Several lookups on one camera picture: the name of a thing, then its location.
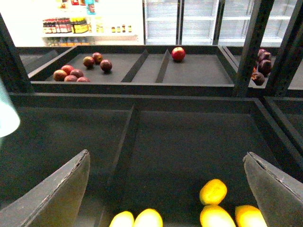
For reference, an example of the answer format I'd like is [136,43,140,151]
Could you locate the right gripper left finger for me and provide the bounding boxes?
[0,150,90,227]

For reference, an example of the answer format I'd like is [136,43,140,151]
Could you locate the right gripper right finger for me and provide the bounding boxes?
[243,152,303,227]

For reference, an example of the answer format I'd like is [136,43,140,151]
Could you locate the yellow lemon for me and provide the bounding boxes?
[235,205,267,227]
[133,209,163,227]
[200,205,236,227]
[109,211,134,227]
[199,179,228,205]

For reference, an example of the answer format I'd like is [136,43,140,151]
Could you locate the black lower display tray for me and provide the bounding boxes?
[0,94,303,227]

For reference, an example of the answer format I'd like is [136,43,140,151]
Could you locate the black display tray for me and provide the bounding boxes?
[0,94,303,227]
[29,45,237,96]

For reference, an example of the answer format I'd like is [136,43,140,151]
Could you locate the dark purple fruit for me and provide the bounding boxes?
[258,49,272,63]
[258,60,272,77]
[251,72,265,86]

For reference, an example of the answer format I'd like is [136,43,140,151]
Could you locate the passion fruit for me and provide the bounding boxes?
[83,56,95,69]
[100,59,112,72]
[53,70,68,81]
[64,75,78,82]
[61,64,74,75]
[70,69,84,78]
[92,52,103,65]
[77,77,90,82]

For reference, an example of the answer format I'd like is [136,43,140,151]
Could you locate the black upper display tray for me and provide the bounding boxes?
[29,45,237,96]

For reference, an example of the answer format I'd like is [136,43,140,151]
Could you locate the red apple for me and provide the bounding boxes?
[171,47,186,62]

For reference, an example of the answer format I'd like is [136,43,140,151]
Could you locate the white goods shelf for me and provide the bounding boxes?
[35,0,144,45]

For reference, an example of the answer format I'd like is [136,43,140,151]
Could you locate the glass door fridges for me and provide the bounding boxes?
[143,0,296,47]

